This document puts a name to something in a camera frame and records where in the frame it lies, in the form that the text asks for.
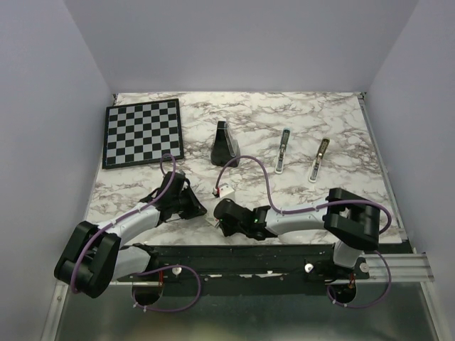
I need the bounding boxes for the small staple box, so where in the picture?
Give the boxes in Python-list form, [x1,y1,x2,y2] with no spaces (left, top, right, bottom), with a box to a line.
[206,217,219,228]

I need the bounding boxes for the black wedge stand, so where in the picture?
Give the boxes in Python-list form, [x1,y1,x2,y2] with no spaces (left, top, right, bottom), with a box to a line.
[210,120,241,167]

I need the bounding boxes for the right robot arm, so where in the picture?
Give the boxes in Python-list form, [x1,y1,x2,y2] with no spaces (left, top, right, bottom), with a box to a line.
[213,188,380,278]

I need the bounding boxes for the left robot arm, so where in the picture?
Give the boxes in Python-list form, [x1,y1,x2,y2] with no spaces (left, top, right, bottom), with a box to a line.
[53,171,207,298]

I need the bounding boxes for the black white chessboard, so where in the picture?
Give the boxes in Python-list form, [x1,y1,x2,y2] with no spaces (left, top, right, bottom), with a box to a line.
[102,99,184,169]

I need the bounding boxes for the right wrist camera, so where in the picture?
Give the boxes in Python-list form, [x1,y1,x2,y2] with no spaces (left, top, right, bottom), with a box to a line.
[213,183,235,200]

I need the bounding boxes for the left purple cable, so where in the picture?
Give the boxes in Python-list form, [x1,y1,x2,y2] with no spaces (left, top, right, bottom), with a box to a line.
[70,153,202,313]

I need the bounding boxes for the purple cable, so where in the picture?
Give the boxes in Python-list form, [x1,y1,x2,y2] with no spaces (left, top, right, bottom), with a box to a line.
[213,155,392,310]
[70,153,202,313]

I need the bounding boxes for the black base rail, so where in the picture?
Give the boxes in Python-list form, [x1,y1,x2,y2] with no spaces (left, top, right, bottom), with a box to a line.
[117,243,378,298]

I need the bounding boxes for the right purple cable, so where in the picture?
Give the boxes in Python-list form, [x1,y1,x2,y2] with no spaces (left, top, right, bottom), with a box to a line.
[213,155,392,310]

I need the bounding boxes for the aluminium extrusion rail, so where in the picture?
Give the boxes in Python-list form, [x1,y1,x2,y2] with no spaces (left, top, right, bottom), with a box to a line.
[325,252,435,286]

